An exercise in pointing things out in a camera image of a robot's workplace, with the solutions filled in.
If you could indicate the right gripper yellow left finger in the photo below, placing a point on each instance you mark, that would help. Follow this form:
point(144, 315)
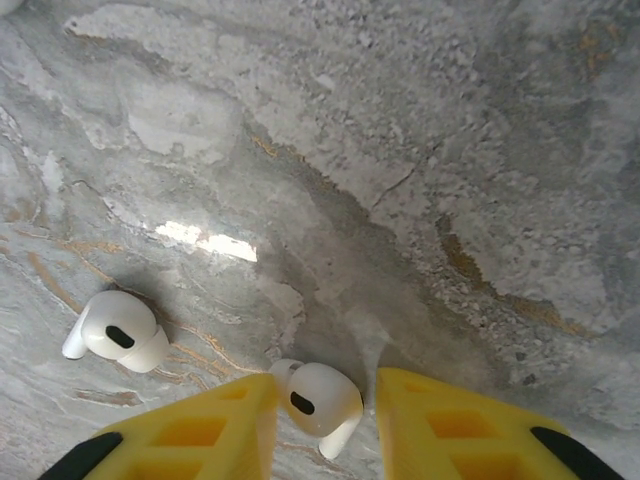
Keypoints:
point(250, 405)

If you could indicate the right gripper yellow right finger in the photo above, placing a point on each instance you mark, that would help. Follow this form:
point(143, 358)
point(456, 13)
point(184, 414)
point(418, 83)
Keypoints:
point(400, 405)

